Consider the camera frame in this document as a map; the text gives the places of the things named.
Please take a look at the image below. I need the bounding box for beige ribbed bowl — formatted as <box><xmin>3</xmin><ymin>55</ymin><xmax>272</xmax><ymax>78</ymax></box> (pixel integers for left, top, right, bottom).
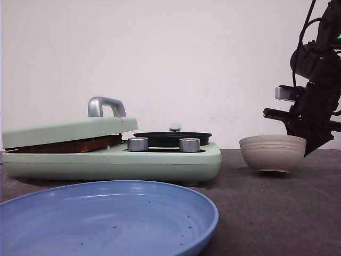
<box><xmin>239</xmin><ymin>135</ymin><xmax>307</xmax><ymax>173</ymax></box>

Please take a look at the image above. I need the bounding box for blue plate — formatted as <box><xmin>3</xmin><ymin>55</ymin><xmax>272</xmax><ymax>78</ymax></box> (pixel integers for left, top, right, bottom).
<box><xmin>1</xmin><ymin>180</ymin><xmax>218</xmax><ymax>255</ymax></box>

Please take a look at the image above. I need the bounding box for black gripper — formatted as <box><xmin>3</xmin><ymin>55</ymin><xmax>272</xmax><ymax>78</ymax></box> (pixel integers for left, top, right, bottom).
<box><xmin>263</xmin><ymin>77</ymin><xmax>340</xmax><ymax>156</ymax></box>

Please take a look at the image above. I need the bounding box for mint green breakfast maker base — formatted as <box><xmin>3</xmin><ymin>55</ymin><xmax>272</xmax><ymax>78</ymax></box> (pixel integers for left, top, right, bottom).
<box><xmin>2</xmin><ymin>141</ymin><xmax>222</xmax><ymax>182</ymax></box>

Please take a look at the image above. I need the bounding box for silver control knob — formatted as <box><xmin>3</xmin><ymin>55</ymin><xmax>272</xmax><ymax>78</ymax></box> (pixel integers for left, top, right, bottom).
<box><xmin>127</xmin><ymin>137</ymin><xmax>149</xmax><ymax>152</ymax></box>
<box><xmin>179</xmin><ymin>138</ymin><xmax>201</xmax><ymax>153</ymax></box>

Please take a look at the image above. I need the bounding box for right silver control knob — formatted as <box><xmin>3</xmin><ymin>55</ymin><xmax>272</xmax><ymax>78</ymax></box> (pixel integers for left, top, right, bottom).
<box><xmin>179</xmin><ymin>138</ymin><xmax>201</xmax><ymax>153</ymax></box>

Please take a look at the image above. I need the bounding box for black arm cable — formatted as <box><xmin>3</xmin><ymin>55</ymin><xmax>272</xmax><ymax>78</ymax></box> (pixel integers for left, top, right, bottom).
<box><xmin>291</xmin><ymin>0</ymin><xmax>324</xmax><ymax>89</ymax></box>

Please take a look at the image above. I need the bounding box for breakfast maker hinged lid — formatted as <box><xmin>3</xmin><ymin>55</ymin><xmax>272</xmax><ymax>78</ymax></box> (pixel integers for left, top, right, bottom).
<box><xmin>2</xmin><ymin>97</ymin><xmax>137</xmax><ymax>149</ymax></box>

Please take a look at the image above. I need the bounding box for left silver control knob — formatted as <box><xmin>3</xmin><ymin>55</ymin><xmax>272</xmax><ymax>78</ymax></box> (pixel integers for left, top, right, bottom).
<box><xmin>127</xmin><ymin>137</ymin><xmax>149</xmax><ymax>152</ymax></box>

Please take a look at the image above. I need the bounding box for white bread slice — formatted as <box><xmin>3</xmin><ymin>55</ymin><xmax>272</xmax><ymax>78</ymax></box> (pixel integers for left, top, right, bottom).
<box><xmin>5</xmin><ymin>133</ymin><xmax>123</xmax><ymax>154</ymax></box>

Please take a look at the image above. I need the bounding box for black frying pan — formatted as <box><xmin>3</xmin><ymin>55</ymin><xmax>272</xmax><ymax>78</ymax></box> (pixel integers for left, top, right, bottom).
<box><xmin>134</xmin><ymin>123</ymin><xmax>212</xmax><ymax>148</ymax></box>

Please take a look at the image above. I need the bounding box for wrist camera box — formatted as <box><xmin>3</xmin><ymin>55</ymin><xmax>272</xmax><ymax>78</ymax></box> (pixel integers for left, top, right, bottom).
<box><xmin>275</xmin><ymin>85</ymin><xmax>305</xmax><ymax>102</ymax></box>

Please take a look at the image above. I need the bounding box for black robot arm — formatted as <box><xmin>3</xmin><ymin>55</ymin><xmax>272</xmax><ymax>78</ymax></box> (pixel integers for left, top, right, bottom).
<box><xmin>263</xmin><ymin>1</ymin><xmax>340</xmax><ymax>155</ymax></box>

